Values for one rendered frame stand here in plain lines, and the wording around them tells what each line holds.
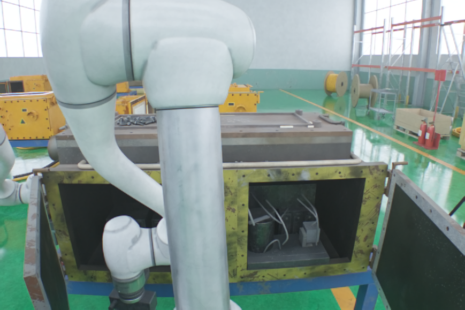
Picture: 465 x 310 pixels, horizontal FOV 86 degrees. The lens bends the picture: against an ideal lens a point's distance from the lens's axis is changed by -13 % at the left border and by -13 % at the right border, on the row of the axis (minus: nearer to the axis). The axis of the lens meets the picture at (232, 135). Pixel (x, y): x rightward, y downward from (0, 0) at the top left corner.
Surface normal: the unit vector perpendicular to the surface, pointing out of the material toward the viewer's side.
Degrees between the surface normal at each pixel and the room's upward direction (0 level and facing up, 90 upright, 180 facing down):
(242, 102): 90
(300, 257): 0
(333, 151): 90
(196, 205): 80
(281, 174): 90
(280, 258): 0
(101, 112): 119
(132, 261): 90
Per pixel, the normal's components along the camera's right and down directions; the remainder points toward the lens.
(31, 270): 0.00, -0.97
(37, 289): 0.57, 0.22
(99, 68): 0.18, 0.72
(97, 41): 0.14, 0.48
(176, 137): -0.20, 0.11
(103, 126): 0.73, 0.57
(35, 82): 0.06, 0.26
